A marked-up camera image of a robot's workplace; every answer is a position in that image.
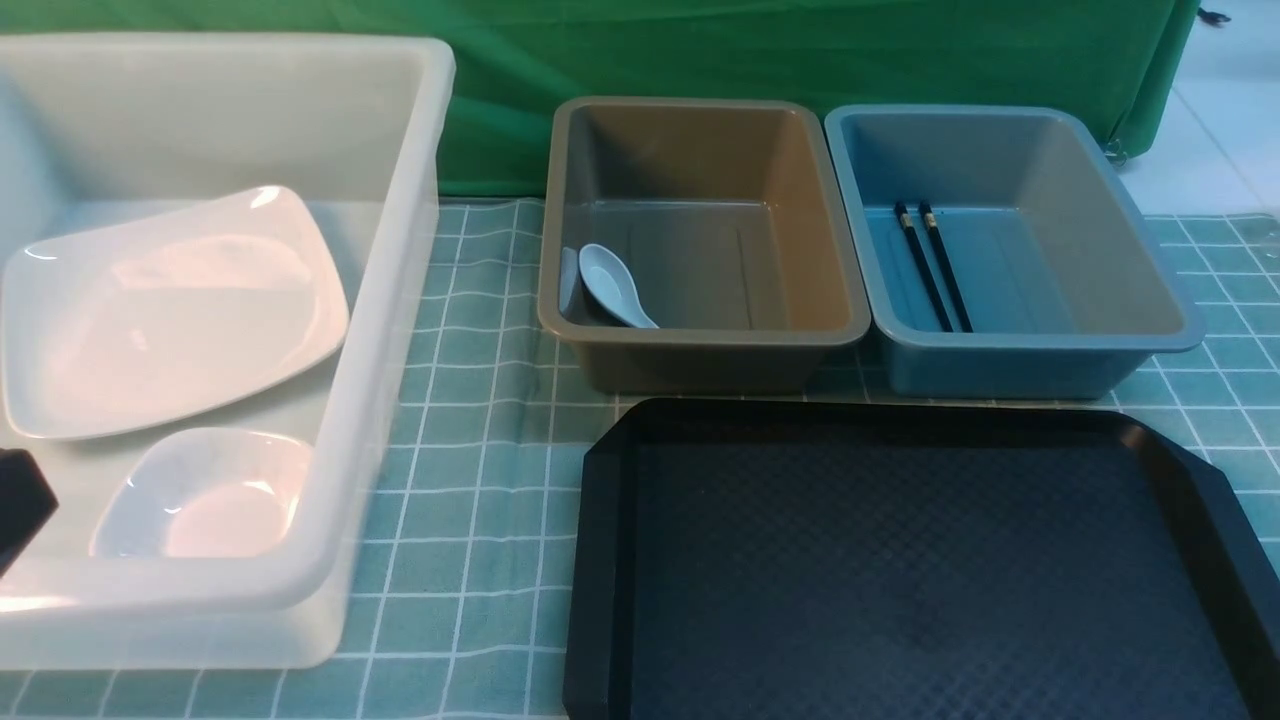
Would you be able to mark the large white plastic tub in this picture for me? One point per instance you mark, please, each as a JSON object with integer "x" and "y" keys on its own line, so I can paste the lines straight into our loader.
{"x": 105, "y": 128}

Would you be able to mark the green backdrop cloth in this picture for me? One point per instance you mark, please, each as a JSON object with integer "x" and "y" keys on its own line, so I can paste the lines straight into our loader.
{"x": 1110, "y": 64}

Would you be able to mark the small white dish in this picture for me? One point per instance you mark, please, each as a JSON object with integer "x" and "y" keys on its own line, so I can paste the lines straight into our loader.
{"x": 206, "y": 493}

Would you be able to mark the large white square plate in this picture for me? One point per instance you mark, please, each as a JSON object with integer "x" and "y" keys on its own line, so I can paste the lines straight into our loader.
{"x": 138, "y": 324}

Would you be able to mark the teal checkered tablecloth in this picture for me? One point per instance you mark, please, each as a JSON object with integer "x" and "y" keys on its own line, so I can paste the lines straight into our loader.
{"x": 459, "y": 606}

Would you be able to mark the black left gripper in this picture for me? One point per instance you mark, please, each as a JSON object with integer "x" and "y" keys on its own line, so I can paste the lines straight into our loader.
{"x": 27, "y": 503}

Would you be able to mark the black serving tray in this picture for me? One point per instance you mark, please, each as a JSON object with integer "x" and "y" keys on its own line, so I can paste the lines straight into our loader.
{"x": 777, "y": 560}

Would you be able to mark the blue plastic bin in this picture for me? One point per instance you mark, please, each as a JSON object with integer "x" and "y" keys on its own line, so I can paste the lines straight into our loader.
{"x": 1064, "y": 282}

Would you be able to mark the brown plastic bin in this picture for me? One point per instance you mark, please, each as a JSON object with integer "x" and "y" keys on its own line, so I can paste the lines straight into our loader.
{"x": 729, "y": 216}

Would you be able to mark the black chopstick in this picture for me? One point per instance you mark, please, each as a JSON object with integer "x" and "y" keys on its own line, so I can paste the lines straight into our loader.
{"x": 946, "y": 268}
{"x": 923, "y": 268}

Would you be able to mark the white ceramic spoon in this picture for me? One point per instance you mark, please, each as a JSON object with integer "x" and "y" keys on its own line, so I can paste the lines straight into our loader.
{"x": 611, "y": 284}

